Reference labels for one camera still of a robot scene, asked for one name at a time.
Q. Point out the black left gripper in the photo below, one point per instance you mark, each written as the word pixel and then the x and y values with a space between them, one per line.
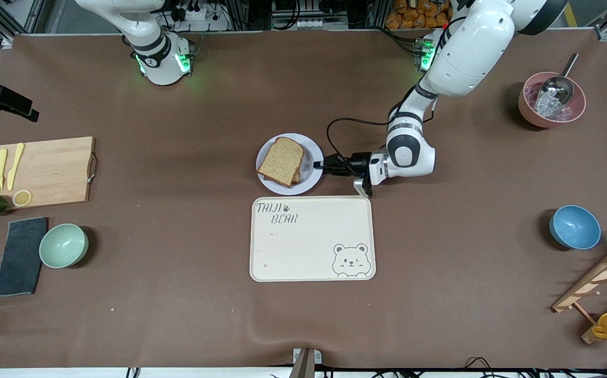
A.
pixel 358 160

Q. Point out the round white plate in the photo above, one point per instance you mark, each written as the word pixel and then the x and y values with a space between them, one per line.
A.
pixel 311 178

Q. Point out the toast slice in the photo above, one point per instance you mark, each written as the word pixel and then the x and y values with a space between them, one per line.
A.
pixel 297 177

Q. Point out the plain brown bread slice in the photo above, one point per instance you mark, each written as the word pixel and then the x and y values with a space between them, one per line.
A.
pixel 281 160

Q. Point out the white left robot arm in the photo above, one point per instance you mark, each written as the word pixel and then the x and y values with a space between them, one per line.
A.
pixel 466 58

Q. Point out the yellow plastic fork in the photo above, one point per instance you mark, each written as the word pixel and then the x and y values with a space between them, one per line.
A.
pixel 2 160

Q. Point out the yellow plastic knife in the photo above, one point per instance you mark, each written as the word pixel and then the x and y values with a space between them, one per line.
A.
pixel 16 164

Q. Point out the wooden cutting board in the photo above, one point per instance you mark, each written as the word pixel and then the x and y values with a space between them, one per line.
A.
pixel 54 170

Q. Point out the cream bear print tray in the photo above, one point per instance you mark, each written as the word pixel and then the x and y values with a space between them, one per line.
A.
pixel 308 247

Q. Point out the lemon slice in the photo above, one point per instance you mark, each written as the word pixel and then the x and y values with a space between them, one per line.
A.
pixel 22 198

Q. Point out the white power strip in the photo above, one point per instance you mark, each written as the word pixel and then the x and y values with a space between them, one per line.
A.
pixel 203 21
pixel 321 23

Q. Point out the mint green bowl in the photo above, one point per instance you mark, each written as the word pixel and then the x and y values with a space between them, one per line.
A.
pixel 63 245

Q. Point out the dark grey cloth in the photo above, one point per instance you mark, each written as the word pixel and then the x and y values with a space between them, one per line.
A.
pixel 20 257

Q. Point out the orange packaged snacks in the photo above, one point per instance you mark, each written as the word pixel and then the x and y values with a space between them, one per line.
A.
pixel 413 16

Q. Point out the pink bowl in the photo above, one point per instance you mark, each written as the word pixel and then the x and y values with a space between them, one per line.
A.
pixel 531 115

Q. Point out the clear ice cubes pile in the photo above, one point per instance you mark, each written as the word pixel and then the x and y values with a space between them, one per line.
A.
pixel 544 107

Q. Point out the metal scoop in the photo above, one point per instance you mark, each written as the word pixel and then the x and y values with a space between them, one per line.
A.
pixel 557 89

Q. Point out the blue bowl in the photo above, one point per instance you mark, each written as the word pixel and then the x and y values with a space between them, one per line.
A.
pixel 575 227

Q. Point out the wooden rack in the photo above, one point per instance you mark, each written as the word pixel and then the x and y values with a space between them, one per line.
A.
pixel 597 281

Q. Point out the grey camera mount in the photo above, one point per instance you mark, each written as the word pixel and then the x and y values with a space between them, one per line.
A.
pixel 305 362

